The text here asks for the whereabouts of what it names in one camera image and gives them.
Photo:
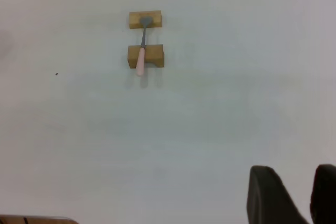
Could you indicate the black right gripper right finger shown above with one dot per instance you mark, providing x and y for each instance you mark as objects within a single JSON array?
[{"x": 325, "y": 195}]

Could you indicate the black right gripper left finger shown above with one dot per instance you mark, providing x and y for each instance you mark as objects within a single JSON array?
[{"x": 273, "y": 200}]

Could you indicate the arch shaped wooden block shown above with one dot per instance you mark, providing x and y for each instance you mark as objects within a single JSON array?
[{"x": 155, "y": 54}]

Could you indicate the flat rectangular wooden block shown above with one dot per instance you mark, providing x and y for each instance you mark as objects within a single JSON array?
[{"x": 135, "y": 22}]

